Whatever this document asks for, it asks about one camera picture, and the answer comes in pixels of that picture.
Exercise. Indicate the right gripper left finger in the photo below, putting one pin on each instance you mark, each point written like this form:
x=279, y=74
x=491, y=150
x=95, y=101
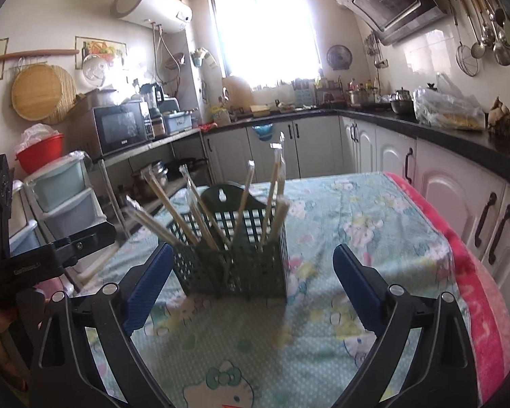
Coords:
x=63, y=370

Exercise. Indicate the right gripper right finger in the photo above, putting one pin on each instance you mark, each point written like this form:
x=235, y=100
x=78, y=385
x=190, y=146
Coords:
x=442, y=372

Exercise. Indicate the chopsticks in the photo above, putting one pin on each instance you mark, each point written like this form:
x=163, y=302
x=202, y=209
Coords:
x=209, y=214
x=244, y=196
x=276, y=179
x=87, y=267

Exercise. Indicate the left hand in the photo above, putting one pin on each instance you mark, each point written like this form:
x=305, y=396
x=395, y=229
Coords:
x=7, y=369

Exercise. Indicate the pink blanket under cloth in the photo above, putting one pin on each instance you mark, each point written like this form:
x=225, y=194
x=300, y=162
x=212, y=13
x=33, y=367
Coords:
x=490, y=318

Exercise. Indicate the plastic drawer tower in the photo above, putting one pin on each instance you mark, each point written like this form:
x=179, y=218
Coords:
x=60, y=198

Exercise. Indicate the red plastic basin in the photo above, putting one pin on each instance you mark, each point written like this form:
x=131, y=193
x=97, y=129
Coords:
x=40, y=154

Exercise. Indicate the patterned teal table cloth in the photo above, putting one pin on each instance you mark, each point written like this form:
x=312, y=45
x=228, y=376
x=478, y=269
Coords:
x=300, y=350

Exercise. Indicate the white lower cabinets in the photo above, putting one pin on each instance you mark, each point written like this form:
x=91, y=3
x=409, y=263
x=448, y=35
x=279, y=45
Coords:
x=461, y=175

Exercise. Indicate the stacked steel pots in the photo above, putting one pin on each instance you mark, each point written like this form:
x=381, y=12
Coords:
x=141, y=187

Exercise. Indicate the black microwave oven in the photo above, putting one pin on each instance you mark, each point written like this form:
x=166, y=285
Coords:
x=104, y=130

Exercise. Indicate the round bamboo tray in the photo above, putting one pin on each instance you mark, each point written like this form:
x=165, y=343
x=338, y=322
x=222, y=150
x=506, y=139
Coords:
x=43, y=93

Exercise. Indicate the dark green utensil basket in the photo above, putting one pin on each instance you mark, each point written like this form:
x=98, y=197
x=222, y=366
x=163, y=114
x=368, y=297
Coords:
x=255, y=266

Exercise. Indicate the blender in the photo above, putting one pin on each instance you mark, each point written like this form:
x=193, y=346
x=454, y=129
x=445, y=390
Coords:
x=153, y=95

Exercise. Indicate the wrapped chopsticks standing in basket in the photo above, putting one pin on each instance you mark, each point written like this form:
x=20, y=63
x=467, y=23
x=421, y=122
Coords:
x=276, y=179

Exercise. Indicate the clear plastic bag of food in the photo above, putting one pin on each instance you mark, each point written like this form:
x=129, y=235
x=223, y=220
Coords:
x=444, y=106

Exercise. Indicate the steel kettle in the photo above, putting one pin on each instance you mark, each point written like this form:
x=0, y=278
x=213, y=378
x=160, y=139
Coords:
x=402, y=102

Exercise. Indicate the white water heater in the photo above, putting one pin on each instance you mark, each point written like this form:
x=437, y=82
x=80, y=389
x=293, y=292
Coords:
x=172, y=16

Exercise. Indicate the hanging skimmer ladle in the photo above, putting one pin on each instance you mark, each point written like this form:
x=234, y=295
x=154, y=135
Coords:
x=464, y=59

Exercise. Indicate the window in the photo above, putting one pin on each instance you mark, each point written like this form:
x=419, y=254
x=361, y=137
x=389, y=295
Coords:
x=267, y=42

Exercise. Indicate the range hood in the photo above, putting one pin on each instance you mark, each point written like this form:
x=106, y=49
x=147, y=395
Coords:
x=394, y=20

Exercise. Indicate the wall fan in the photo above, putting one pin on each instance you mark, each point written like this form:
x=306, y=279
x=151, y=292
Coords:
x=339, y=57

